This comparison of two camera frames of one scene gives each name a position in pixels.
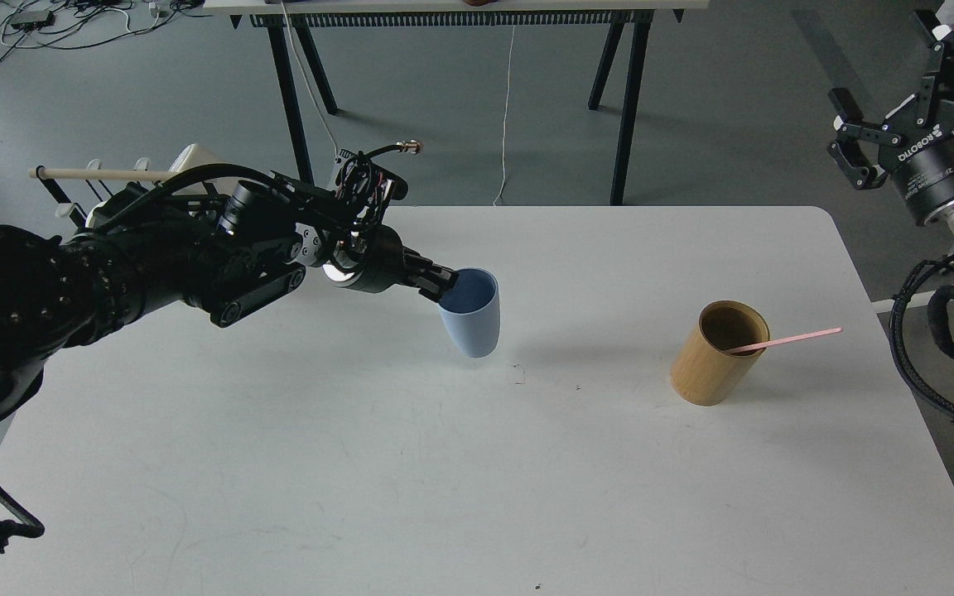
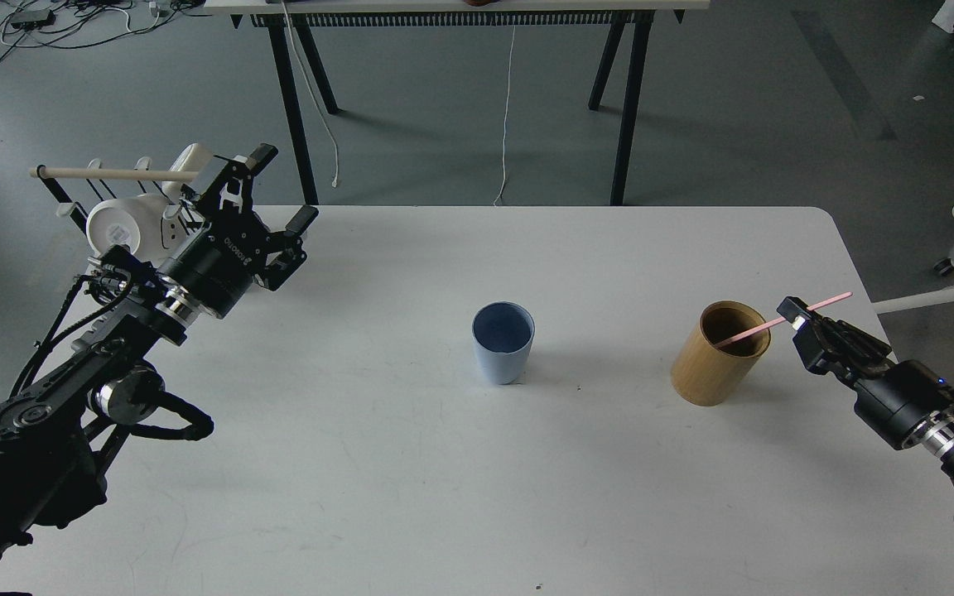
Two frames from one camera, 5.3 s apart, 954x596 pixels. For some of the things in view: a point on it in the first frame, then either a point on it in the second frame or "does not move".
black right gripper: (942, 155) -> (893, 399)
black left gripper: (376, 261) -> (214, 267)
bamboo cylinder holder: (719, 352) does not move
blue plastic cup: (470, 311) -> (503, 333)
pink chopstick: (783, 339) -> (768, 327)
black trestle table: (287, 20) does not move
